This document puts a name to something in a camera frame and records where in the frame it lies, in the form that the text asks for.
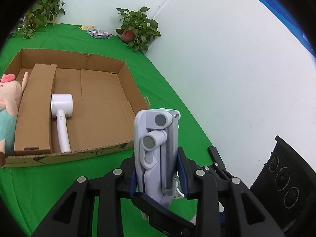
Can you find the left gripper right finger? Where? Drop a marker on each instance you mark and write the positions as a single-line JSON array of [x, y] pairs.
[[226, 206]]

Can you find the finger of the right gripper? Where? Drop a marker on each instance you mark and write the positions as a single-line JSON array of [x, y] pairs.
[[161, 218], [218, 162]]

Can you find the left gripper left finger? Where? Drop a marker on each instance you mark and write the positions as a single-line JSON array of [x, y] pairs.
[[72, 214]]

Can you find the grey folding phone stand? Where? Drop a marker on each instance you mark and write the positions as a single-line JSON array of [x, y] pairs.
[[155, 137]]

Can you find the white hair dryer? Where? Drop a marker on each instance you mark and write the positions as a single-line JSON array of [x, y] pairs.
[[61, 109]]

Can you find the green tablecloth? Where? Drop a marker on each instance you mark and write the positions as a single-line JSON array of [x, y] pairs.
[[30, 192]]

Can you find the brown cardboard divider box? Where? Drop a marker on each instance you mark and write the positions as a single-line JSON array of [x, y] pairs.
[[33, 129]]

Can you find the cardboard tray box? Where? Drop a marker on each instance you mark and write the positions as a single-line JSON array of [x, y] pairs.
[[105, 102]]

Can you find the pink pig plush toy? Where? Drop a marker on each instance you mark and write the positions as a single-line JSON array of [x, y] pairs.
[[11, 95]]

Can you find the small potted plant red pot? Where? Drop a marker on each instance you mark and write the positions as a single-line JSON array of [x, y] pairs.
[[137, 30]]

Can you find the colourful tissue packet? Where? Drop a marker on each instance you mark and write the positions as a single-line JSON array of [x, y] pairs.
[[98, 34]]

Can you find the yellow card packet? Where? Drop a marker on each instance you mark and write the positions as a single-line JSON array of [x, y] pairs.
[[86, 28]]

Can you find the large potted plant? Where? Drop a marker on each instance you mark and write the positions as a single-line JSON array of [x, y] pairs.
[[38, 15]]

